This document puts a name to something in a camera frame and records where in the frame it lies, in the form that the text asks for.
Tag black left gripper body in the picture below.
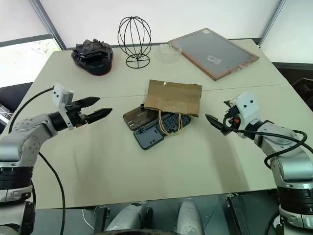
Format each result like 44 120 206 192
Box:
65 101 89 128

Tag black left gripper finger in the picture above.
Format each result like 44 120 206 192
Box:
78 96 101 109
86 108 113 125

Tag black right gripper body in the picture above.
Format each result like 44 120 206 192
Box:
223 105 242 134

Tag dark plastic tray case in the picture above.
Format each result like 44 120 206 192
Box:
122 104 192 151

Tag black crumpled bag pile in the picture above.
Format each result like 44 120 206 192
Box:
71 38 114 76

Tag small clear plastic packet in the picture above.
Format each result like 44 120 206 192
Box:
207 55 223 65

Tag brown paper bag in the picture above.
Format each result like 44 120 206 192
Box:
143 79 203 136

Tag wooden framed grey board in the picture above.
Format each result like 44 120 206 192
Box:
168 27 260 82

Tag clear glass bowl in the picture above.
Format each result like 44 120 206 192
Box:
156 44 183 65

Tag silver right robot leg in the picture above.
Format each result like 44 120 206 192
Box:
176 197 205 235

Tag silver robot leg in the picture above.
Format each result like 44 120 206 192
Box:
176 197 205 235
105 201 154 235

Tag silver left robot leg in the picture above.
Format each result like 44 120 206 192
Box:
105 201 154 235

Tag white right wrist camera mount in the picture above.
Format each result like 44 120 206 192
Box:
229 92 260 139

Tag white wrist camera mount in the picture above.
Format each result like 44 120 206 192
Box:
229 92 260 139
52 82 74 131

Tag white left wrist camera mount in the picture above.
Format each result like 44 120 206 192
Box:
52 82 74 131

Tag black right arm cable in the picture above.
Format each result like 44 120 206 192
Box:
223 115 308 169

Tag black wire head stand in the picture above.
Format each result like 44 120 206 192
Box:
117 16 152 70

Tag grey window frame post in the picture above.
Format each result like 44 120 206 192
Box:
257 0 287 47
28 0 66 51

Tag metal table leg bracket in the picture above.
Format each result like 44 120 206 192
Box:
93 206 111 235
224 192 248 235

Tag thin white cable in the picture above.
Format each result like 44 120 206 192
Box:
81 209 91 229

